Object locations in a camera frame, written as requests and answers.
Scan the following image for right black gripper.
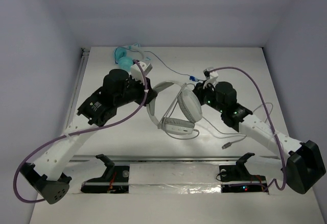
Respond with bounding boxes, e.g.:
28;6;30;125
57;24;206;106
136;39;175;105
184;80;225;113

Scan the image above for white grey headphones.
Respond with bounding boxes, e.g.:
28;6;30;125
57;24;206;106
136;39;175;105
146;81;203;139

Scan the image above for grey headphone cable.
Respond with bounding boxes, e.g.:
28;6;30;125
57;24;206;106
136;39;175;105
157;83;274;150

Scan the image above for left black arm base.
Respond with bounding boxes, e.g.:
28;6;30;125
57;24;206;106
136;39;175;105
80;154;130;194

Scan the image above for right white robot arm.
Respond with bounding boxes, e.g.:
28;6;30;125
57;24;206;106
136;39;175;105
193;82;326;194

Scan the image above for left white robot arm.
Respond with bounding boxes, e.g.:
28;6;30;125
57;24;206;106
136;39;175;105
13;69;157;204

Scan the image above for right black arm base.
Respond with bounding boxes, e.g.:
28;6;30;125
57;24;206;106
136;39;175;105
216;153;268;193

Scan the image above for teal white headphones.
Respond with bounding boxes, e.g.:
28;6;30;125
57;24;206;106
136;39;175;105
113;43;150;72

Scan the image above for blue headphone cable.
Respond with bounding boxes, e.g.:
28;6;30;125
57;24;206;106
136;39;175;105
147;51;205;83

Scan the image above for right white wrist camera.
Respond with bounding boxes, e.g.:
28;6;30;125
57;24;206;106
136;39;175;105
203;67;219;87

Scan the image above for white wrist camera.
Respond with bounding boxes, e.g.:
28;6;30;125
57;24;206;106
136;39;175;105
203;67;219;87
130;61;153;83

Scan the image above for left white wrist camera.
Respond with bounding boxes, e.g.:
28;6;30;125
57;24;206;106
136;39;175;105
130;61;153;83

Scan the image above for metal rail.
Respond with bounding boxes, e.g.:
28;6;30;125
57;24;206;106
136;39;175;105
70;155;277;162

